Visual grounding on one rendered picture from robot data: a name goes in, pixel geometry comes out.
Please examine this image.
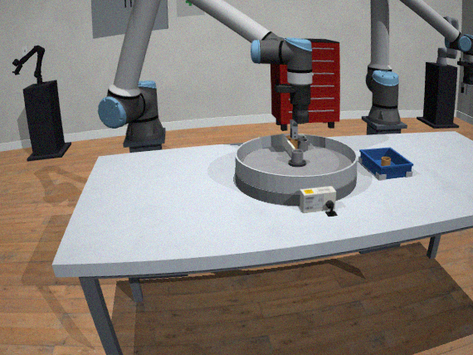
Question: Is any white control box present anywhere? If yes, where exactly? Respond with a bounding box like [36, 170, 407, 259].
[297, 186, 339, 218]

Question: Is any grey wall board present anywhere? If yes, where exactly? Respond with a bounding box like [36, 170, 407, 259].
[91, 0, 169, 40]

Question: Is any grey turntable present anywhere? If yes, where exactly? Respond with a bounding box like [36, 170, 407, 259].
[234, 134, 359, 205]

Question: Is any black box pedestal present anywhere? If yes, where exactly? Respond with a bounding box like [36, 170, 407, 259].
[23, 80, 73, 163]
[417, 61, 461, 129]

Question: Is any white table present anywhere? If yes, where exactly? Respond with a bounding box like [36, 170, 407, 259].
[51, 131, 473, 355]

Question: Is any red tool cabinet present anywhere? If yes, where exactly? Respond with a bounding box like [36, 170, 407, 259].
[269, 38, 342, 130]

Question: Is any blue crate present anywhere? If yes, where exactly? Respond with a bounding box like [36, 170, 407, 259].
[358, 147, 415, 182]

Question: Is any white green sign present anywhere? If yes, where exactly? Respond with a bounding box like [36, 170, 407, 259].
[176, 0, 206, 17]

